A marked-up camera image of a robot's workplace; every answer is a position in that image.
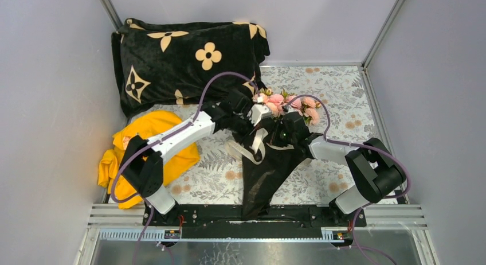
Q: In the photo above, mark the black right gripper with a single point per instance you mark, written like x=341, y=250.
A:
x=274, y=139

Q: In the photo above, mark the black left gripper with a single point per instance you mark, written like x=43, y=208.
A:
x=246, y=116

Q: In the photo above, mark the pink fake flower bunch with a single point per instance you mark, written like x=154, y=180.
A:
x=306, y=106

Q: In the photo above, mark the cream satin ribbon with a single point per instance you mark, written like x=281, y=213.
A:
x=256, y=152

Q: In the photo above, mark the black wrapping paper sheet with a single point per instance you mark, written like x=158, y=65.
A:
x=262, y=181

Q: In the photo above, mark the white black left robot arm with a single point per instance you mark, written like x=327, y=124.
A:
x=143, y=162

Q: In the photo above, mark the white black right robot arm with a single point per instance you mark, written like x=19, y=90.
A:
x=376, y=173

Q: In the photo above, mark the black blanket with beige flowers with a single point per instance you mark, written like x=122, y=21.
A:
x=183, y=63

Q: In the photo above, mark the floral patterned table cloth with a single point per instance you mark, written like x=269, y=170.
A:
x=346, y=116

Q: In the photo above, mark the yellow cloth bag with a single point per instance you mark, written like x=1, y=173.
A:
x=146, y=126

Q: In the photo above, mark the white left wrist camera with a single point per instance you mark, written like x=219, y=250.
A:
x=258, y=112

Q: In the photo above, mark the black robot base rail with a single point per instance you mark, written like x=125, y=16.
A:
x=274, y=222

